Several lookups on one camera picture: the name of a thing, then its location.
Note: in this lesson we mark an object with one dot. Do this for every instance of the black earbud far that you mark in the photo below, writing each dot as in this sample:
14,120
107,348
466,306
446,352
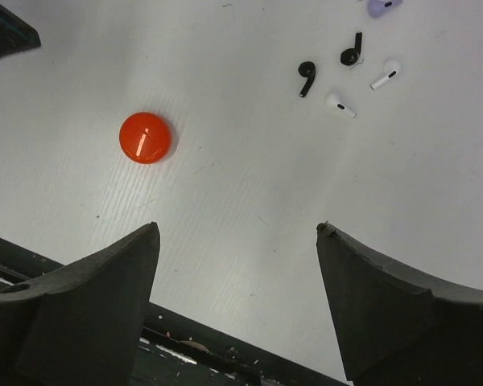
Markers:
351,55

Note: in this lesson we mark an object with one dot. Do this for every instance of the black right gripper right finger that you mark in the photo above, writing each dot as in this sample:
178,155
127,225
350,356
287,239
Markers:
397,325

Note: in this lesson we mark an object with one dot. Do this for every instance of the white earbud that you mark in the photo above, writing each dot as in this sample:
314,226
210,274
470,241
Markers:
334,102
391,68

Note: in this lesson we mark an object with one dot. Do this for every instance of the orange round charging case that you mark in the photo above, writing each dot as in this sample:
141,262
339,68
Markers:
145,138

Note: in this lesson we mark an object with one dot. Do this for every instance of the black earbud near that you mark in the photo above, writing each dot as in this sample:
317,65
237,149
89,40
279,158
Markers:
307,70

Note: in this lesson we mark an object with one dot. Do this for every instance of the white earbud near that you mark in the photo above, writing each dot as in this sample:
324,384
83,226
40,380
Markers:
334,102

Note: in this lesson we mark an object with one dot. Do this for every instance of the white earbud far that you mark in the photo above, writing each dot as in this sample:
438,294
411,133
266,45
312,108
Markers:
391,68

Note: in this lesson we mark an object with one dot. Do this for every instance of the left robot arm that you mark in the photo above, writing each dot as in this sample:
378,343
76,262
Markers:
16,35

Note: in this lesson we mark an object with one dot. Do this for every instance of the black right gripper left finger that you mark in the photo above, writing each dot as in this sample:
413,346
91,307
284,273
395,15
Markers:
80,324

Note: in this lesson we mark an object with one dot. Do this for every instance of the purple earbud near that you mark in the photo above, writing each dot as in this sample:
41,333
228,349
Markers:
378,8

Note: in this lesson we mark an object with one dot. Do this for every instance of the black earbud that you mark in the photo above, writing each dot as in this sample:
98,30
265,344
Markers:
351,55
307,70

